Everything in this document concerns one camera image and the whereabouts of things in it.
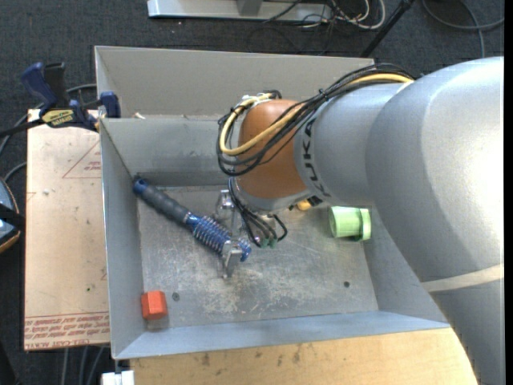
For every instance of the brown cardboard board red print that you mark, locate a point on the brown cardboard board red print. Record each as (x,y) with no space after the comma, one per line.
(64,231)

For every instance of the light green plastic cup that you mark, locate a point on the light green plastic cup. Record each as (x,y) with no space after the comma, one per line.
(346,223)

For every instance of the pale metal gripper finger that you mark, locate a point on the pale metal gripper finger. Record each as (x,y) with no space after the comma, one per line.
(227,261)
(237,260)

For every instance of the blue and grey hairbrush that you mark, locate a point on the blue and grey hairbrush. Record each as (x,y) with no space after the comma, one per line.
(176,210)

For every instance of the grey metal bin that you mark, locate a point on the grey metal bin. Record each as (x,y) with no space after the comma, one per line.
(280,291)

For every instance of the orange block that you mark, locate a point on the orange block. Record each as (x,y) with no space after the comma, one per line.
(154,305)

